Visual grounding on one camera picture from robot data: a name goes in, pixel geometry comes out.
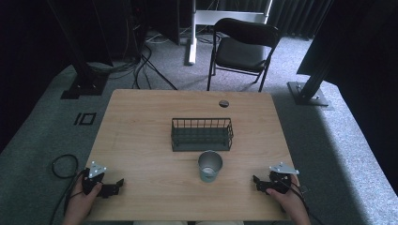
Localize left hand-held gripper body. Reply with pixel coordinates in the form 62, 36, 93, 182
82, 160, 108, 196

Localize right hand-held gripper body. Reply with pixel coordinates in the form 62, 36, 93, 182
268, 161, 300, 195

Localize person's right hand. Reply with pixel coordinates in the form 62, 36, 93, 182
266, 174, 310, 218

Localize person's left hand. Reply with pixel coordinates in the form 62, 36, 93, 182
65, 178, 103, 218

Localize person's light pants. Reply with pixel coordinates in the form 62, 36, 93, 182
132, 219, 246, 225

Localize black metal stand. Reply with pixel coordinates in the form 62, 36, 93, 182
46, 0, 110, 100
286, 0, 334, 111

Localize black folding chair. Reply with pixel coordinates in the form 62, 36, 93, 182
206, 17, 282, 94

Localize dark equipment cabinet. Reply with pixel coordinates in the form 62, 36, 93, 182
130, 0, 181, 60

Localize dark curtain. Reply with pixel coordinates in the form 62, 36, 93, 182
219, 0, 333, 41

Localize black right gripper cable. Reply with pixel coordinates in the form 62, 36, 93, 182
281, 174, 325, 225

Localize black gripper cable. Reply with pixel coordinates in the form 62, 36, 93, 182
49, 153, 87, 225
281, 174, 325, 225

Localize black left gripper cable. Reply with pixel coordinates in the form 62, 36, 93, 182
49, 153, 87, 225

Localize black wire basket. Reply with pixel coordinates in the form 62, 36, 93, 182
170, 117, 235, 153

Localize bundle of floor cables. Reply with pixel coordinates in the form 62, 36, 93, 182
87, 59, 140, 81

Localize black floor cable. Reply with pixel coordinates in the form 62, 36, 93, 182
132, 45, 178, 92

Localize white desk frame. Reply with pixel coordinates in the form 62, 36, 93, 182
186, 0, 274, 67

